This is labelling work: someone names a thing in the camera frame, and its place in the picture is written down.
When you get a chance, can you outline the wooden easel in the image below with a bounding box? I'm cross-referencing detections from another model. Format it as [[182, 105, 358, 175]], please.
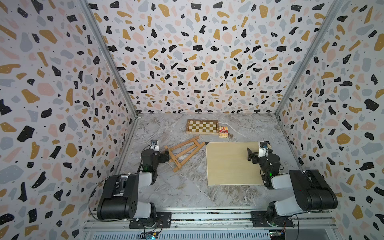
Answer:
[[165, 136, 205, 173]]

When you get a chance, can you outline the light wooden board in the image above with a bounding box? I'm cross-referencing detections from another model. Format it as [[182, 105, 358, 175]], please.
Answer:
[[206, 142, 264, 186]]

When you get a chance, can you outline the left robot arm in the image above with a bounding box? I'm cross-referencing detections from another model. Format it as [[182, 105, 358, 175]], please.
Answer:
[[96, 140, 170, 224]]

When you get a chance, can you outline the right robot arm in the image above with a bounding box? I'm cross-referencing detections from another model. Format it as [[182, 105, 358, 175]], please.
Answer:
[[247, 143, 338, 227]]

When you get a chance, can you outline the small red white box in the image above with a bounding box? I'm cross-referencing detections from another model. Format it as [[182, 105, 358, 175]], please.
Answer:
[[219, 126, 229, 138]]

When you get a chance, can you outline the wooden chessboard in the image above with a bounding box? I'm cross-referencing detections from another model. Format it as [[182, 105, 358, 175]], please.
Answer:
[[186, 119, 219, 135]]

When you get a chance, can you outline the small electronics board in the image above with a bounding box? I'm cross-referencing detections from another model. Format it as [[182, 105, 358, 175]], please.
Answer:
[[139, 232, 159, 240]]

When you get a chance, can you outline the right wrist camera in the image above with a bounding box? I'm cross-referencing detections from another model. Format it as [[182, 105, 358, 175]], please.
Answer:
[[258, 141, 271, 158]]

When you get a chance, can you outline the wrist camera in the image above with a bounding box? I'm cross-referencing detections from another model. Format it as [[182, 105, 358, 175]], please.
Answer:
[[150, 140, 160, 152], [258, 141, 271, 158]]

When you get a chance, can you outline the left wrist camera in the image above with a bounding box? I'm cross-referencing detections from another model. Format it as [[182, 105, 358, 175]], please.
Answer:
[[150, 140, 160, 152]]

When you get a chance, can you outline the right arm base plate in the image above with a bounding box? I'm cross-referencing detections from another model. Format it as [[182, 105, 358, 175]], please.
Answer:
[[251, 211, 295, 228]]

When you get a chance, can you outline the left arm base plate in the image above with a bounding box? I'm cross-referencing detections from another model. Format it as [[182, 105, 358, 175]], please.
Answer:
[[129, 212, 172, 230]]

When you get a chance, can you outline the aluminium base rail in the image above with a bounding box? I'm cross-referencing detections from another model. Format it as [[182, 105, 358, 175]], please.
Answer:
[[84, 207, 342, 240]]

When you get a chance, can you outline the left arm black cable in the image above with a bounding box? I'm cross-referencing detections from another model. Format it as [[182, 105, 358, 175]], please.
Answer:
[[87, 174, 121, 223]]

